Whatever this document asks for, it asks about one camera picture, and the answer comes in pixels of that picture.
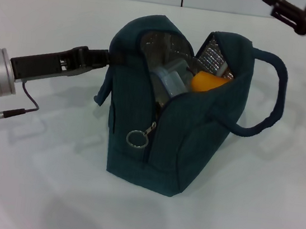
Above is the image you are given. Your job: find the clear blue-rimmed plastic food container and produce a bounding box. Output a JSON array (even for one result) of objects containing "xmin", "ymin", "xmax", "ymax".
[{"xmin": 146, "ymin": 57, "xmax": 196, "ymax": 101}]

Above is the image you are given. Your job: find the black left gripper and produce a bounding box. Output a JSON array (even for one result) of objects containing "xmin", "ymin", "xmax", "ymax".
[{"xmin": 7, "ymin": 36, "xmax": 128, "ymax": 97}]

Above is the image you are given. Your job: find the orange yellow toy pear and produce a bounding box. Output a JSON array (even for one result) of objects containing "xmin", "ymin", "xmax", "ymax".
[{"xmin": 189, "ymin": 70, "xmax": 233, "ymax": 98}]

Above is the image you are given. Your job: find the dark teal insulated lunch bag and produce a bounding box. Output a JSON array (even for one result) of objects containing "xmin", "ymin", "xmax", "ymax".
[{"xmin": 83, "ymin": 7, "xmax": 296, "ymax": 212}]

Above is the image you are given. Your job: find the dark grey left arm cable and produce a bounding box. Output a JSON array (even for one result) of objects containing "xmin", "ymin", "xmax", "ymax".
[{"xmin": 2, "ymin": 80, "xmax": 43, "ymax": 123}]

